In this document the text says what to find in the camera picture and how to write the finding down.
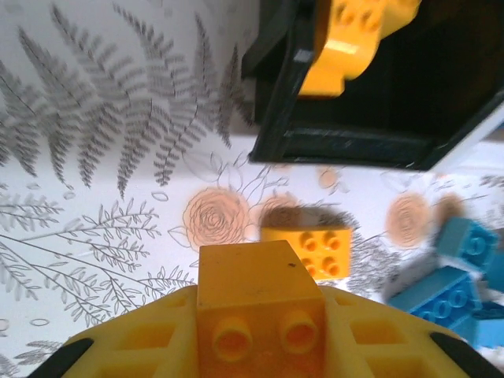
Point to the light blue lego brick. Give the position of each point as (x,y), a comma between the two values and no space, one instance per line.
(490,330)

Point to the black plastic bin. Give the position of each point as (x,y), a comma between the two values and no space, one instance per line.
(354,141)

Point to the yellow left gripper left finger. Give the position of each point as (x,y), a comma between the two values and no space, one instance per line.
(138,346)

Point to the white plastic bin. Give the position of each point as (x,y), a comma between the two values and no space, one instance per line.
(488,134)

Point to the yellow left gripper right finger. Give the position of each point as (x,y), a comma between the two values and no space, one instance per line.
(386,346)

